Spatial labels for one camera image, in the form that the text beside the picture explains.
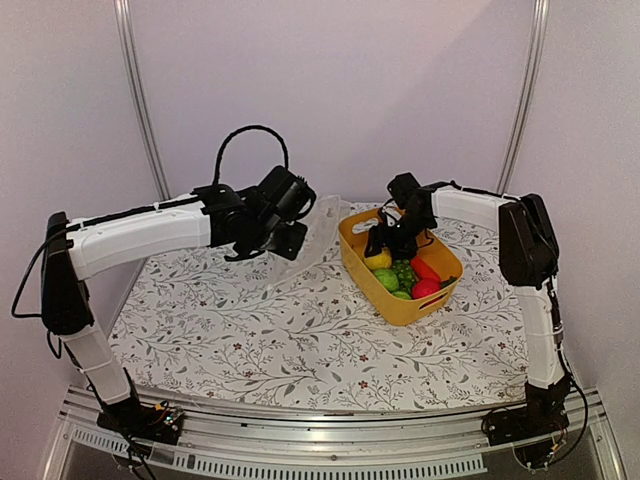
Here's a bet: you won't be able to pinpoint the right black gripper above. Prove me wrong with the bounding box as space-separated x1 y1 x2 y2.
365 212 432 261

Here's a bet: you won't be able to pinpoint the yellow toy lemon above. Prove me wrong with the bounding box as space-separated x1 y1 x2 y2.
363 248 393 271

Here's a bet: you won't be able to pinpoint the green toy lime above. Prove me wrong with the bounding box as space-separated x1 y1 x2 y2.
373 269 400 293

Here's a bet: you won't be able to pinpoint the clear zip top bag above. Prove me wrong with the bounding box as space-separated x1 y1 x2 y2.
267 195 347 290

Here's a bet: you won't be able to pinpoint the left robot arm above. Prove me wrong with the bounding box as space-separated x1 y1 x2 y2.
30 166 317 445

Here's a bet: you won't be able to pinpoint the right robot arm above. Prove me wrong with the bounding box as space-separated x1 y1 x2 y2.
364 173 578 446

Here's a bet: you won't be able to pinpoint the green toy grapes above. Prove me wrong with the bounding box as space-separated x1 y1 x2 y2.
391 259 419 295

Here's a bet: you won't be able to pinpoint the orange toy carrot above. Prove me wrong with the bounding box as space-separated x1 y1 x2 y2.
409 256 441 282

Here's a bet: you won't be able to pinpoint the yellow plastic basket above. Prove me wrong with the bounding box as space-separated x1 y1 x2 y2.
338 209 464 326

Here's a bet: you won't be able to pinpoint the small green toy vegetable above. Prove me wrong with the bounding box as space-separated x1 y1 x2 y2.
393 290 412 300

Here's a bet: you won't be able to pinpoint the red toy apple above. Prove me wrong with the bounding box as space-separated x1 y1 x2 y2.
411 278 441 300

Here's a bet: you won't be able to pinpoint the floral tablecloth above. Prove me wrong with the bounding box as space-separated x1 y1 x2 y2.
109 213 545 410

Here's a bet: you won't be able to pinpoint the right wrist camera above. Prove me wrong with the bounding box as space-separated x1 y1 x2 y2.
377 199 403 228

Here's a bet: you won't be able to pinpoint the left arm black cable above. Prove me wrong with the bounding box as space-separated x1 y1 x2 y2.
213 125 292 189

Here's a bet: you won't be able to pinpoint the left aluminium frame post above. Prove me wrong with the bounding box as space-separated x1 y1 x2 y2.
113 0 171 200

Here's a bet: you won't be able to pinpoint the aluminium frame post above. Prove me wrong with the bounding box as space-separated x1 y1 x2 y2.
496 0 550 195
113 0 171 200

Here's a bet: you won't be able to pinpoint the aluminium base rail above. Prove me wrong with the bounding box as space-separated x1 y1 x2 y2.
40 387 627 479

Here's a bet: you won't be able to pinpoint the right aluminium frame post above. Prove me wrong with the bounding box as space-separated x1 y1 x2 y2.
496 0 550 195

